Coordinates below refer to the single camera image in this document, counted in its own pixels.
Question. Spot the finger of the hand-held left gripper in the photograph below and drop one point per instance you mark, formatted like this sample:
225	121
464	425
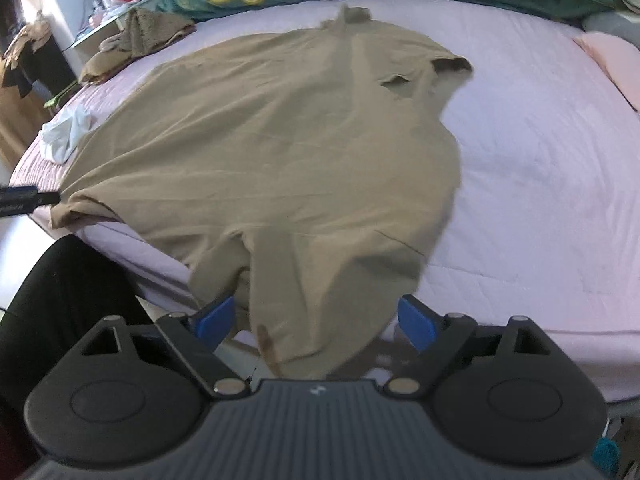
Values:
20	201

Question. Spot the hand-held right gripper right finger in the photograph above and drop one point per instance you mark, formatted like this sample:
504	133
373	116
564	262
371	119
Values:
417	325

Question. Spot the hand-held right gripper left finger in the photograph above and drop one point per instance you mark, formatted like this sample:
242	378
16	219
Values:
216	322

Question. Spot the tan shirt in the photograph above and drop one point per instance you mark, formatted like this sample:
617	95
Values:
275	135

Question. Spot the white crumpled cloth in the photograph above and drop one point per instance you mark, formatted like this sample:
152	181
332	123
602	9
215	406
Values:
65	135

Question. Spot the person's black pants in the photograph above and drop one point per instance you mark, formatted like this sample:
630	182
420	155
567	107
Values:
60	300

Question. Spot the green plastic item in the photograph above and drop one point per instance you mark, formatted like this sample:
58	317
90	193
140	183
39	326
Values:
60	99

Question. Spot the black chair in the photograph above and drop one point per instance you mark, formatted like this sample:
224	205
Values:
50	65

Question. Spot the small tan cloth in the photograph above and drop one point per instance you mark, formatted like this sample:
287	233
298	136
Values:
102	65

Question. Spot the tan clothing heap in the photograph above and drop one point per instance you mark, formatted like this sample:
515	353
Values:
30	35

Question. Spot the pink bed sheet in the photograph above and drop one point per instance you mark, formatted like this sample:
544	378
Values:
525	185

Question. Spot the cluttered side table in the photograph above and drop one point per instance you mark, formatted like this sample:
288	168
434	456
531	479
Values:
100	27

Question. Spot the brown textured cloth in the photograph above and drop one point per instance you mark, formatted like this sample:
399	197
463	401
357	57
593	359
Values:
155	30

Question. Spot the teal fuzzy item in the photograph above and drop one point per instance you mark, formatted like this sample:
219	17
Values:
606	455

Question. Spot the pink pillow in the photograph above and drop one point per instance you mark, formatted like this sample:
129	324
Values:
612	60

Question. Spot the grey and white pillow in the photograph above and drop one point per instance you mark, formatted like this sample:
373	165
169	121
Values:
607	22

